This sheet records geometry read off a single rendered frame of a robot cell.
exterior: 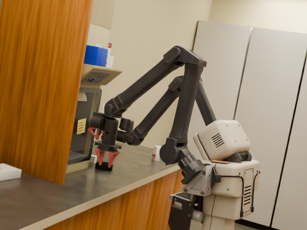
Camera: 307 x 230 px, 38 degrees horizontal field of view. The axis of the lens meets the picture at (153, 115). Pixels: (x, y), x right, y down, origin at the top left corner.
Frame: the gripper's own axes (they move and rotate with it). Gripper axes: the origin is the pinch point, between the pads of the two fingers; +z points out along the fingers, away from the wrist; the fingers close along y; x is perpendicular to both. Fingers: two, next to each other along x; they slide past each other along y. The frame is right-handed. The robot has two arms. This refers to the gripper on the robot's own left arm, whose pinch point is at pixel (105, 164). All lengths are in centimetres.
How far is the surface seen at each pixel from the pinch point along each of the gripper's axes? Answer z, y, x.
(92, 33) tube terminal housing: -57, 32, -28
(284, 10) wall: -138, -14, -370
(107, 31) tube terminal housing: -59, 32, -43
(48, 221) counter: 17.7, 2.8, 33.3
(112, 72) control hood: -39, 22, -35
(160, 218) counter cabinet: 53, 6, -106
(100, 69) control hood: -39.4, 21.4, -21.5
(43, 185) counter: 16.0, 28.1, 2.2
